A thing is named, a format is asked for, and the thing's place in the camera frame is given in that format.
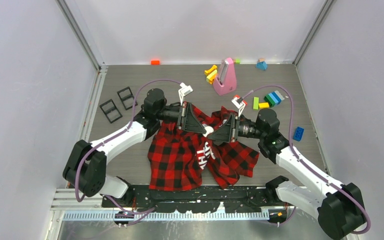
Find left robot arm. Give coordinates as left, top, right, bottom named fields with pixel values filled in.
left=62, top=88, right=214, bottom=207

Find black display box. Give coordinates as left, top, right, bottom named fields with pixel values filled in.
left=99, top=99, right=123, bottom=124
left=116, top=86, right=138, bottom=111

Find pink metronome box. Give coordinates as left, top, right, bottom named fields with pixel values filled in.
left=212, top=57, right=237, bottom=96

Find blue lego brick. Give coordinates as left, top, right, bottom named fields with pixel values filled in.
left=292, top=126, right=305, bottom=142

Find orange block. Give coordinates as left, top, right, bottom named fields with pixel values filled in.
left=150, top=59, right=161, bottom=65

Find stacked colourful bricks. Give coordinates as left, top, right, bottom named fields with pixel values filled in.
left=264, top=90, right=285, bottom=108

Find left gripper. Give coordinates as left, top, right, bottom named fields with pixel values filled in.
left=156, top=102, right=207, bottom=135

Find yellow toy blocks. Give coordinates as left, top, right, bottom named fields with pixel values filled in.
left=204, top=65, right=218, bottom=85

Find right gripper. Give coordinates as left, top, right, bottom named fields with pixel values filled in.
left=208, top=113, right=266, bottom=143

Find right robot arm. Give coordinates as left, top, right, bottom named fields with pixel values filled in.
left=207, top=108, right=371, bottom=240

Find green yellow small bricks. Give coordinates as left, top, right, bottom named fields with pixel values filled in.
left=252, top=97, right=270, bottom=110

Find red black plaid shirt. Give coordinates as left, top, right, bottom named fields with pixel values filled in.
left=147, top=120, right=260, bottom=192

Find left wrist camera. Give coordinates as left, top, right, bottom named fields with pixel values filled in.
left=178, top=82, right=194, bottom=104

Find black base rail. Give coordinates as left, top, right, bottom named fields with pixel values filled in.
left=101, top=185, right=293, bottom=214

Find blue wooden block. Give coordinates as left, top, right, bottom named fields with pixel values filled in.
left=255, top=58, right=268, bottom=71

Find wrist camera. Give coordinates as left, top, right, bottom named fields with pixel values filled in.
left=231, top=95, right=248, bottom=118
left=178, top=82, right=194, bottom=104

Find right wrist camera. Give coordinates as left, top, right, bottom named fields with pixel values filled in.
left=231, top=95, right=248, bottom=118

